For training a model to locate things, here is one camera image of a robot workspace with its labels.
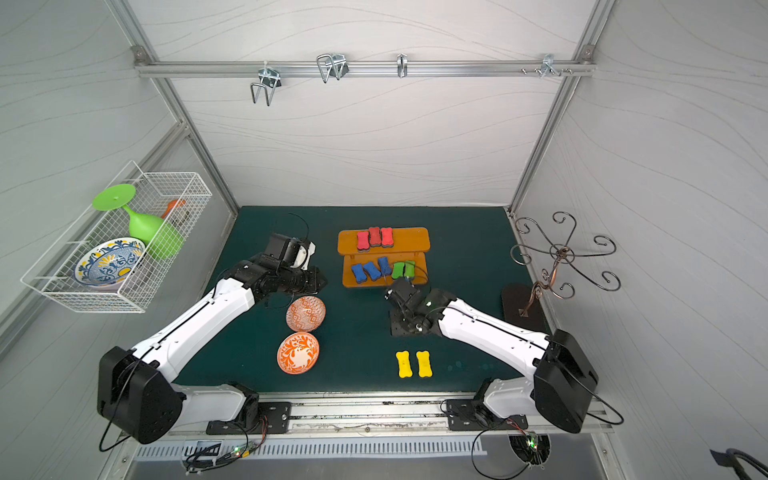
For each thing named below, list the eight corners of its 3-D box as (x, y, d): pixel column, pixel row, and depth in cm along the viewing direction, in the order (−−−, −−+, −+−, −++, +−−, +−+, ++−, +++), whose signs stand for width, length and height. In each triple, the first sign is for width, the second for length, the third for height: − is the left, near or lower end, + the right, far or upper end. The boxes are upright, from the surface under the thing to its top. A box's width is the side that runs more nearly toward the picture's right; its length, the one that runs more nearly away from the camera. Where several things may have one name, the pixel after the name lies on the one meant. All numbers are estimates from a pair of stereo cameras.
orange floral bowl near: (276, 374, 81) (272, 370, 78) (285, 337, 87) (282, 332, 84) (317, 374, 81) (314, 370, 78) (323, 337, 87) (320, 332, 84)
